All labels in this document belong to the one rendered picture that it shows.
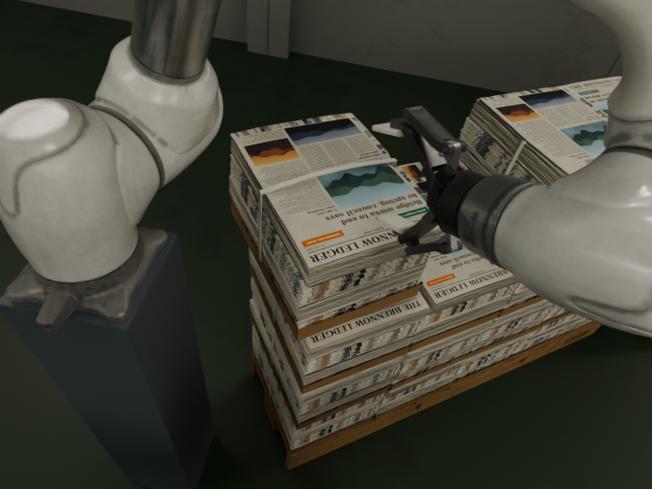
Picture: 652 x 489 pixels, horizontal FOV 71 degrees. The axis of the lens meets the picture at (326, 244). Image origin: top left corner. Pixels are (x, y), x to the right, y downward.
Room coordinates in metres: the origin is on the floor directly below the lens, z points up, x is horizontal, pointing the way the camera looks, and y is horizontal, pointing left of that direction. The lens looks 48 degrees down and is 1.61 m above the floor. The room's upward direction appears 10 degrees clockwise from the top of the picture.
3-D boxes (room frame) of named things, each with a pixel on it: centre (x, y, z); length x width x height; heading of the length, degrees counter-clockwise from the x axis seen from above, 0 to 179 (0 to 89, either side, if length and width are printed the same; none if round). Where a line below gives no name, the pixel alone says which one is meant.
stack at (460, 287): (0.90, -0.40, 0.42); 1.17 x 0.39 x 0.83; 122
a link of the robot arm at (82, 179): (0.43, 0.36, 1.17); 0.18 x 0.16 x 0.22; 164
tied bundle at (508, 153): (0.98, -0.52, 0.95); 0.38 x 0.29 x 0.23; 32
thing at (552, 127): (0.97, -0.52, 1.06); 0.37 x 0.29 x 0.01; 32
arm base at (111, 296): (0.40, 0.36, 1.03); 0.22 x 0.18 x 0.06; 179
